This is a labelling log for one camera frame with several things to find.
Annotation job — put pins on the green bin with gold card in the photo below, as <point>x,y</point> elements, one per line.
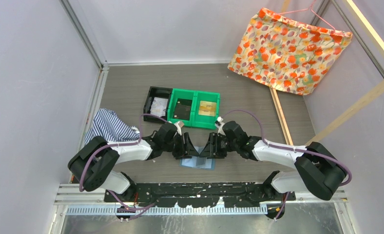
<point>205,122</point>

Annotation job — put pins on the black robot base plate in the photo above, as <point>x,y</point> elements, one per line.
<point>201,195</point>

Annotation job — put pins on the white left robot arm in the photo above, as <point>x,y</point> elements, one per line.
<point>93,165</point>

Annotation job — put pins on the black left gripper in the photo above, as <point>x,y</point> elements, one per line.
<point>186,149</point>

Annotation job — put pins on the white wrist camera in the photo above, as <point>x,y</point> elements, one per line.
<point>219,121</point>
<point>179,125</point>

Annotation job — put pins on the black plastic bin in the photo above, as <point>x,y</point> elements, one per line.
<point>157,92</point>

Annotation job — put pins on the white cards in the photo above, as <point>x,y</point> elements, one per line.
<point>159,106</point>

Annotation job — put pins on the wooden frame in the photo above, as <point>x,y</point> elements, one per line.
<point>347,109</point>

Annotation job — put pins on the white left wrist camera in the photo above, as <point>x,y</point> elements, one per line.
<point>179,125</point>

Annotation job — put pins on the gold credit card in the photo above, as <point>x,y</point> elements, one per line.
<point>207,108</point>

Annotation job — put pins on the blue card holder wallet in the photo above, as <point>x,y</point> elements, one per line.
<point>191,163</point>

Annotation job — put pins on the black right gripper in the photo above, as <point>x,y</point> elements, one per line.
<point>211,151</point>

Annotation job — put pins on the floral orange fabric bag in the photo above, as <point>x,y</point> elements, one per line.
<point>285,54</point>

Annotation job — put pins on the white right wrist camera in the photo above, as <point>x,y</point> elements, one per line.
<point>219,121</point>

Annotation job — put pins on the green bin with black card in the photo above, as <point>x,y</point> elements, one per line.
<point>184,94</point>

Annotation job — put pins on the blue striped cloth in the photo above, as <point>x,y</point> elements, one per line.
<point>108,125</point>

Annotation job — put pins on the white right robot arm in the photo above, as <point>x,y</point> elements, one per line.
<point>314,168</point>

